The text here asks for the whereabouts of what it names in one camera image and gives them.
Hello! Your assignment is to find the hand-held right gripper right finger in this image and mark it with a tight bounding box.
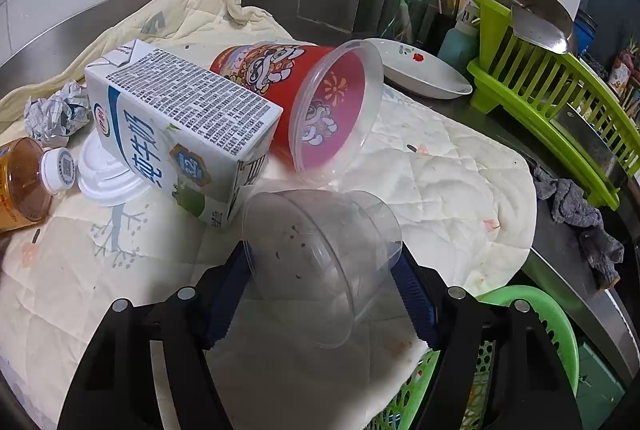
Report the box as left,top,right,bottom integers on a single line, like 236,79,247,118
390,247,584,430

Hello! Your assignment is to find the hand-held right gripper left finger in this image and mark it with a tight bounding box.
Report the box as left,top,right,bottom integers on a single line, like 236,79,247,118
57,245,251,430

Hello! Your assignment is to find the clear plastic cup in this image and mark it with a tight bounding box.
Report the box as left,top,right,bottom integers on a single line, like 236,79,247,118
241,190,404,350

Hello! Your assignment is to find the green plastic mesh basket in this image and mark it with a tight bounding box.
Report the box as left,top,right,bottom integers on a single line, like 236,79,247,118
372,285,581,430

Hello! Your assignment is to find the cream quilted cloth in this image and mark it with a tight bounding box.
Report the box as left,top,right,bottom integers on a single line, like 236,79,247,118
0,0,539,430

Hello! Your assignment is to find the white plastic cup lid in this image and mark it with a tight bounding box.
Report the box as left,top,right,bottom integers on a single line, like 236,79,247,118
77,135,151,209

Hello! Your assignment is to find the grey rag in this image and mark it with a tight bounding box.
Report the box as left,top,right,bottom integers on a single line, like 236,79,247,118
531,165,626,289

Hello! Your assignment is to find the white milk carton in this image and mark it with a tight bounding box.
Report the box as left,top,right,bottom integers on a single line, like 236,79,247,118
84,39,285,231

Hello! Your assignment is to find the green cabinet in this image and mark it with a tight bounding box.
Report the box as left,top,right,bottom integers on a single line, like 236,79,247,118
575,340,632,430

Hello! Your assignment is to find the white plate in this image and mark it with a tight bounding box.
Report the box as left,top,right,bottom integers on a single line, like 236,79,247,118
364,38,474,100

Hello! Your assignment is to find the amber tea bottle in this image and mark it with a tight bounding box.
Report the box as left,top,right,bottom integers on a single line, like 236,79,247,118
0,137,77,234

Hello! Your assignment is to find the red printed plastic cup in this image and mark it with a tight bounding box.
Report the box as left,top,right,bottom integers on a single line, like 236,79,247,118
210,40,385,185

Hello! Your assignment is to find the crumpled paper ball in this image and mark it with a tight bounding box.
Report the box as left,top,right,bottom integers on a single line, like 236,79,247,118
24,80,92,146

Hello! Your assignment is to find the teal plastic bottle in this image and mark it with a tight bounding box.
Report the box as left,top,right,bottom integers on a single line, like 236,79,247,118
437,22,481,74

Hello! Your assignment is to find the green plastic dish rack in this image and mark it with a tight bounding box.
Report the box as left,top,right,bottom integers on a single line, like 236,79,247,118
466,0,640,211

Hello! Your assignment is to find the green glass jar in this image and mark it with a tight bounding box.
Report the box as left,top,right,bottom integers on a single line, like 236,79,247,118
377,0,432,44

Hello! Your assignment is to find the decorated bottle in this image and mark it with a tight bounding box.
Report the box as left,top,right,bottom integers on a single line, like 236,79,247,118
607,37,640,96

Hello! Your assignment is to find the blue lidded jar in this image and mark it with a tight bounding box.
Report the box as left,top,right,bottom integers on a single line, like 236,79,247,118
572,10,599,56

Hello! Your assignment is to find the cleaver with wooden handle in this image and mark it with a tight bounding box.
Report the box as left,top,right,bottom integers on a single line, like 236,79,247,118
550,102,631,189

